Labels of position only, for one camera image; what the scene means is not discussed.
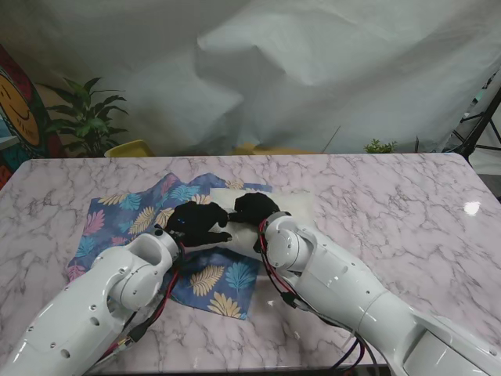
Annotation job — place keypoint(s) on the large green potted plant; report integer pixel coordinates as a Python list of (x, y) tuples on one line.
[(88, 117)]

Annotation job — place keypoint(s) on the blue leaf print pillowcase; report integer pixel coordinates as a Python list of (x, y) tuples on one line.
[(117, 211)]

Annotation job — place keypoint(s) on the mustard yellow fabric item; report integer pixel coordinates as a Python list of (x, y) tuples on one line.
[(250, 149)]

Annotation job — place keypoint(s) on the thin brown stick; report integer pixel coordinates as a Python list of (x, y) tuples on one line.
[(332, 138)]

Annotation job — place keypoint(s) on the small green plant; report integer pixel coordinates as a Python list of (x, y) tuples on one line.
[(379, 147)]

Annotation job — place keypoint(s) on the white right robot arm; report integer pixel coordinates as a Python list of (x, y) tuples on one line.
[(352, 297)]

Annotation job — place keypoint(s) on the yellow plastic chair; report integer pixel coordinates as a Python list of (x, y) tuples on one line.
[(129, 149)]

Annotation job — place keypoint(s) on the colourful smiley painted board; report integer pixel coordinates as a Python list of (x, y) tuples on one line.
[(19, 109)]

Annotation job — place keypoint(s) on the black tripod stand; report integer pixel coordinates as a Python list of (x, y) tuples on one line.
[(479, 125)]

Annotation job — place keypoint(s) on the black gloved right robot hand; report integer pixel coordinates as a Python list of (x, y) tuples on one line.
[(256, 207)]

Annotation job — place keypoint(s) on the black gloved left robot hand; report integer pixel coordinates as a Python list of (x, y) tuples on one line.
[(195, 221)]

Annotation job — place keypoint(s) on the white pillow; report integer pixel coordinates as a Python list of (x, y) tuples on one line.
[(293, 203)]

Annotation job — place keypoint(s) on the white backdrop sheet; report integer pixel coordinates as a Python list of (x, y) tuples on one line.
[(274, 58)]

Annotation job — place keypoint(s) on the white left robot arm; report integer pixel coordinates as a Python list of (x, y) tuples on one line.
[(86, 313)]

